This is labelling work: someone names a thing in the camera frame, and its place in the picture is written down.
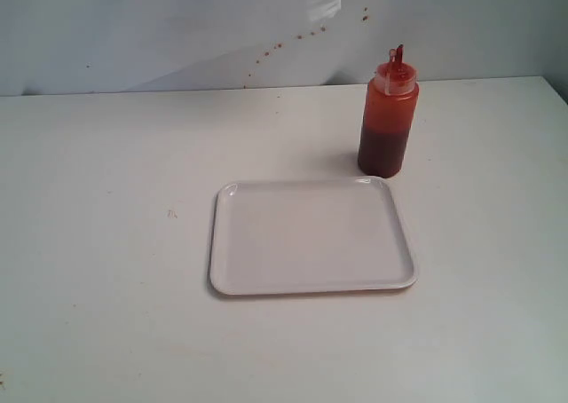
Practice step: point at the white paper backdrop sheet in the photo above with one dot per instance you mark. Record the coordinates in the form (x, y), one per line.
(82, 46)

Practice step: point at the red sauce squeeze bottle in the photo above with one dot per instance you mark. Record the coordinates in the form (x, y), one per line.
(391, 100)

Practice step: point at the white rectangular tray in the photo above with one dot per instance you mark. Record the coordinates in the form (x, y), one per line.
(279, 238)

